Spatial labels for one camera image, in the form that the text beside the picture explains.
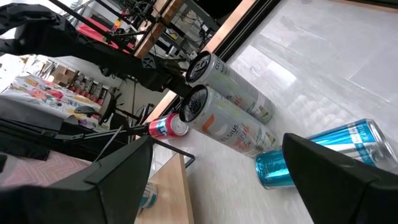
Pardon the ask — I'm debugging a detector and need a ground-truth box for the red can blue-white print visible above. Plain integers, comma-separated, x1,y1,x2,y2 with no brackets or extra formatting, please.
148,112,190,140

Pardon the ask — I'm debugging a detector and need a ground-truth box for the cardboard box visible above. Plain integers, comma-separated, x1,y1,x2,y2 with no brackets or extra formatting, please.
51,65,75,85

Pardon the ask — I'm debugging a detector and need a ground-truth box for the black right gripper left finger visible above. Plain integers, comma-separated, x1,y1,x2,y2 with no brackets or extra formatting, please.
0,135,155,224

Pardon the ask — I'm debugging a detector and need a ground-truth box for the black office chair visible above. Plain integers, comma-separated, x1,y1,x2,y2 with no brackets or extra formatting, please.
74,90,150,131

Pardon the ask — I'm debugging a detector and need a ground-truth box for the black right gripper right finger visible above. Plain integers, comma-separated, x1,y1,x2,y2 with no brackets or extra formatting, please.
282,133,398,224

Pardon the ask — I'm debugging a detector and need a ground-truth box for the light blue silver energy can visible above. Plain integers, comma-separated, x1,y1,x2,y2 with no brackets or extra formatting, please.
139,182,159,209

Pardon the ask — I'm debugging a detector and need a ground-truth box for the wooden shelf black metal frame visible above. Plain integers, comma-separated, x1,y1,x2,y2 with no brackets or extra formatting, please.
133,136,196,224

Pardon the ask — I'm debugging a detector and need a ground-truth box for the blue silver Red Bull can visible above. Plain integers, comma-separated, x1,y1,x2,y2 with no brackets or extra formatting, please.
254,118,398,190

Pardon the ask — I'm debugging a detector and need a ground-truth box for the white Celsius can black lid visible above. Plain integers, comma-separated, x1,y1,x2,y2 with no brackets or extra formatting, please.
185,50,276,125
178,84,279,159

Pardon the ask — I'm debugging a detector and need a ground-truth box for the floral printed cloth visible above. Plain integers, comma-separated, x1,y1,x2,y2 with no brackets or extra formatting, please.
0,73,103,131

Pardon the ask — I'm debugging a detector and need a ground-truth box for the red mat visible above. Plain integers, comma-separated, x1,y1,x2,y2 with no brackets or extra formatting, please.
76,18,137,50

